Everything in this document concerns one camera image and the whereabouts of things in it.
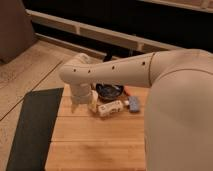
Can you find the white plastic bottle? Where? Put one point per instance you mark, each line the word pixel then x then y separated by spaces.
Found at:
pixel 107 109

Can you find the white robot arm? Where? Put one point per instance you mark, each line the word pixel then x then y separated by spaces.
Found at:
pixel 178 119

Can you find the dark ceramic bowl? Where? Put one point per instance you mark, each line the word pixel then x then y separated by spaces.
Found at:
pixel 109 92

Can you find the white paper cup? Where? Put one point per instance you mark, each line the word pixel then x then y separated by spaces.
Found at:
pixel 93 104

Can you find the blue sponge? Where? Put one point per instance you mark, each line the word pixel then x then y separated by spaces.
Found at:
pixel 134 105

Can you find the black floor mat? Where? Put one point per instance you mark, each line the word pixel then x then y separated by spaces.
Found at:
pixel 34 130

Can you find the brown cushioned chair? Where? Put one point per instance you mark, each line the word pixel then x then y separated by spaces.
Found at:
pixel 16 31

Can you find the white shelf rail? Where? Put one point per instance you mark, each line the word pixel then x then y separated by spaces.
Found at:
pixel 100 34

